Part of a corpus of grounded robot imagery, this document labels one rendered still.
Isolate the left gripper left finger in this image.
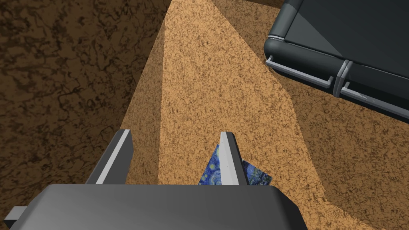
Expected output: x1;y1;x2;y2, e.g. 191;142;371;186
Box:
85;129;134;185

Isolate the blue swirl-pattern picture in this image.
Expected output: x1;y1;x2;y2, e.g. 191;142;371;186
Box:
198;144;273;186

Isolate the dark grey appliance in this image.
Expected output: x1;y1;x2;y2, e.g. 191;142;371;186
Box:
264;0;409;124

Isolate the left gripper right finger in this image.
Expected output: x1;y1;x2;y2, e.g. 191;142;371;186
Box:
219;131;250;186

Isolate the grey bar handle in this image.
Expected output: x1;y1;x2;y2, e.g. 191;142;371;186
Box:
266;56;335;89
340;81;409;119

